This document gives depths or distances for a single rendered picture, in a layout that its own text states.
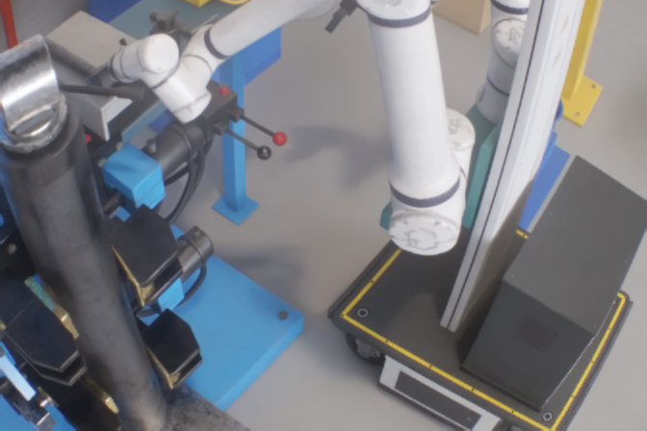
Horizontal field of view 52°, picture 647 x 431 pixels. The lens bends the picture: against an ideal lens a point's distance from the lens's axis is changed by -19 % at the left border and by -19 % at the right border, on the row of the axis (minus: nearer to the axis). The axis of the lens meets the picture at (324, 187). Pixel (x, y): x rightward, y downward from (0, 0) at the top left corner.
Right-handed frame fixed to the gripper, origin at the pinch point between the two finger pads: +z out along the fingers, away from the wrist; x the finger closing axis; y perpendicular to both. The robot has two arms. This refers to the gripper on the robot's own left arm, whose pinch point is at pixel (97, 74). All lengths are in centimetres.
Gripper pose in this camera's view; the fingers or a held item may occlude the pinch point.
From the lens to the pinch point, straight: 186.4
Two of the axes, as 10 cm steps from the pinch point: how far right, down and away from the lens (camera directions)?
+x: -5.9, 5.9, -5.5
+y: -4.3, -8.0, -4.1
